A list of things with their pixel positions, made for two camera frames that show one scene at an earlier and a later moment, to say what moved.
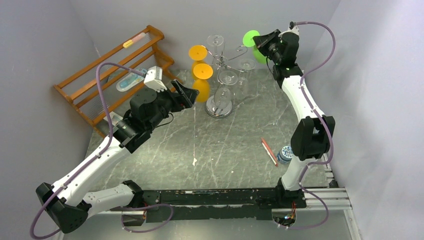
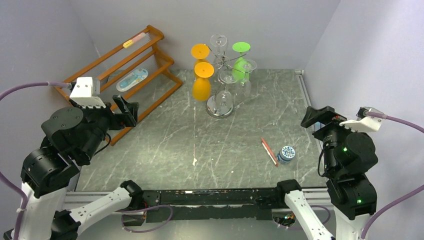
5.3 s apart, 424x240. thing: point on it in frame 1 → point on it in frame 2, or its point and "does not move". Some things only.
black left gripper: x=180 y=104 → x=131 y=111
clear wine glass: x=242 y=85 does not move
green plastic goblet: x=249 y=41 → x=240 y=67
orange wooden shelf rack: x=79 y=89 does not move
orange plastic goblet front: x=202 y=72 does not move
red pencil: x=269 y=152 does not move
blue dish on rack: x=130 y=80 does not move
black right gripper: x=273 y=44 → x=322 y=120
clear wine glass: x=222 y=97 does not move
